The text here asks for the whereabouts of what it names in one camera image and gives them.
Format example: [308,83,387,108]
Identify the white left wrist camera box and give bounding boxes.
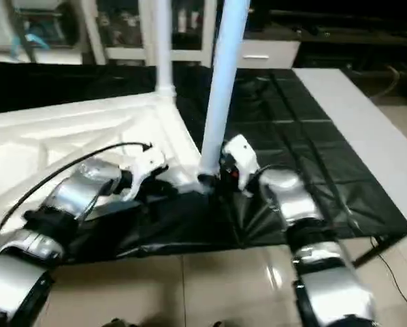
[120,146,169,200]

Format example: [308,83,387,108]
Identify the white plastic table top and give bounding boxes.
[0,91,214,222]

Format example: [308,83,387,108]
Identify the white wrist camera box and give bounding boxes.
[220,134,261,197]
[120,146,169,200]

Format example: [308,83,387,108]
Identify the black metal stand leg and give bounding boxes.
[353,233,407,268]

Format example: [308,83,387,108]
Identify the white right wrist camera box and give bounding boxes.
[220,134,261,197]

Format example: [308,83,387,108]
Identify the white drawer unit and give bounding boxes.
[235,40,301,70]

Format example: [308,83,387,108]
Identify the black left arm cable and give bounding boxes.
[0,142,154,240]

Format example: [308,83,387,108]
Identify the white glass door cabinet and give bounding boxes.
[80,0,218,67]

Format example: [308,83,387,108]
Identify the white plastic table leg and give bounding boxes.
[151,0,178,100]
[197,0,252,190]

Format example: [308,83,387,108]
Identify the white drawer cabinet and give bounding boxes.
[248,0,407,72]

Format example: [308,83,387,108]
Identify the black work mat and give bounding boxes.
[0,60,407,263]

